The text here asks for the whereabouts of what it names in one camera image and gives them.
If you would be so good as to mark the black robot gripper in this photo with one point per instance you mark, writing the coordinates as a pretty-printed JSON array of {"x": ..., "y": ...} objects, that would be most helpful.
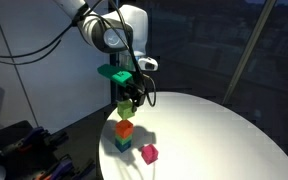
[{"x": 133, "y": 91}]

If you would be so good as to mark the lime green cube block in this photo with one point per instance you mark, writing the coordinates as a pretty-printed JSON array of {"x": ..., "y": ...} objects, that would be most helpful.
[{"x": 124, "y": 109}]

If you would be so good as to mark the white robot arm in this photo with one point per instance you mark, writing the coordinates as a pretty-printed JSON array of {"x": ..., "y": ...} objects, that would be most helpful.
[{"x": 123, "y": 31}]

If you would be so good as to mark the orange cube block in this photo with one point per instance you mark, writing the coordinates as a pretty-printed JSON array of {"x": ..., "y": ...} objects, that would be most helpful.
[{"x": 124, "y": 128}]

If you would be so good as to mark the dark green cube block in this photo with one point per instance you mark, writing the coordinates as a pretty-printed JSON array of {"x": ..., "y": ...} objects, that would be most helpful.
[{"x": 122, "y": 140}]

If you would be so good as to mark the blue cube block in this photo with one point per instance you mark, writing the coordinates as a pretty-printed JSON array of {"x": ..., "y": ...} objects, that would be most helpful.
[{"x": 123, "y": 147}]

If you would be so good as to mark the pink cube block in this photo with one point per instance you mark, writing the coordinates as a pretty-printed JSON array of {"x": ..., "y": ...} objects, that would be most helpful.
[{"x": 149, "y": 154}]

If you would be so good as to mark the round white table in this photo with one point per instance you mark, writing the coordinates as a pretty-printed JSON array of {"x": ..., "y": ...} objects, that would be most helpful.
[{"x": 197, "y": 139}]

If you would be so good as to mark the purple spring clamp upper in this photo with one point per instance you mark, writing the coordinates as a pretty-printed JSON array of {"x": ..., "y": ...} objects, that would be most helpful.
[{"x": 36, "y": 138}]

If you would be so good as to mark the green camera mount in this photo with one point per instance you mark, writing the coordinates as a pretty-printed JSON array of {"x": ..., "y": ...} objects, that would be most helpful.
[{"x": 115, "y": 74}]

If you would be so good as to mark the grey diagonal window frame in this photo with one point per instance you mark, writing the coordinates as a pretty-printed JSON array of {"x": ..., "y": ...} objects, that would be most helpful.
[{"x": 264, "y": 15}]

